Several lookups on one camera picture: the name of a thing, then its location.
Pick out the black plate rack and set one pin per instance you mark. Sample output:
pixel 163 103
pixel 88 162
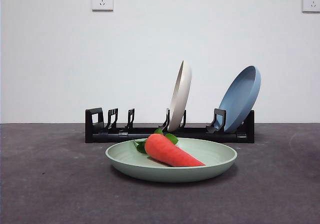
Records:
pixel 100 137

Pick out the beige plate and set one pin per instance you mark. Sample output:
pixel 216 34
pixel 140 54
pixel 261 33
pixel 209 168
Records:
pixel 181 96

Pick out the blue plate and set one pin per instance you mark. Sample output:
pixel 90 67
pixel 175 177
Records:
pixel 240 101

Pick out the orange toy carrot with leaves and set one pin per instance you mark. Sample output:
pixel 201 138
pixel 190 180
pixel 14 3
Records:
pixel 170 154

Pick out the green plate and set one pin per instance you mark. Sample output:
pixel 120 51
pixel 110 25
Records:
pixel 175 175

